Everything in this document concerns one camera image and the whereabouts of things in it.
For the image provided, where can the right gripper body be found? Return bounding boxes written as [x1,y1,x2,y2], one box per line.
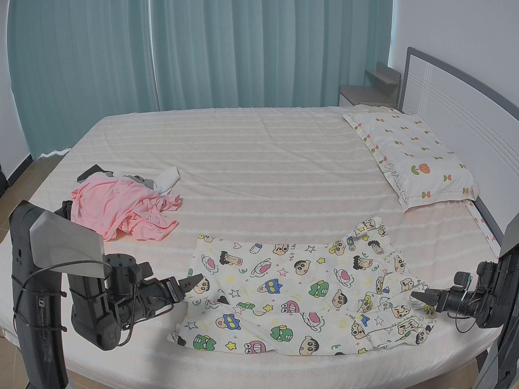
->
[436,288,468,316]

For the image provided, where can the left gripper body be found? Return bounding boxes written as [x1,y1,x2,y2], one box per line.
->
[151,276,186,312]

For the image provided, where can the white printed pyjama top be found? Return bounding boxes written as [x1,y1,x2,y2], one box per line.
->
[166,216,438,357]

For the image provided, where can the bed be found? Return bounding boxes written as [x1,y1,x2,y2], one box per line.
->
[0,47,519,380]

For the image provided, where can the pink garment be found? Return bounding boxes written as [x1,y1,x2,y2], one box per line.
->
[71,175,181,242]

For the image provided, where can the white garment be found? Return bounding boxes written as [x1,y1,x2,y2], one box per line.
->
[156,166,180,195]

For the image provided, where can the grey garment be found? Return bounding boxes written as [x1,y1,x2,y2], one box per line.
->
[124,174,157,189]

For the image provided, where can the white printed pillow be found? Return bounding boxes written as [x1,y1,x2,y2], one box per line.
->
[342,110,480,214]

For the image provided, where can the grey bedside table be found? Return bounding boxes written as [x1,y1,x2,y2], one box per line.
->
[340,62,402,106]

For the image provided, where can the blue-green curtain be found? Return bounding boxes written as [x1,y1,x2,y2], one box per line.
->
[8,0,161,159]
[150,0,394,108]

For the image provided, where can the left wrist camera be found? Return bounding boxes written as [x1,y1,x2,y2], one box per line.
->
[136,261,155,284]

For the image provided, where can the black cable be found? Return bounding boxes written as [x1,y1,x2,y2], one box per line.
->
[117,294,137,347]

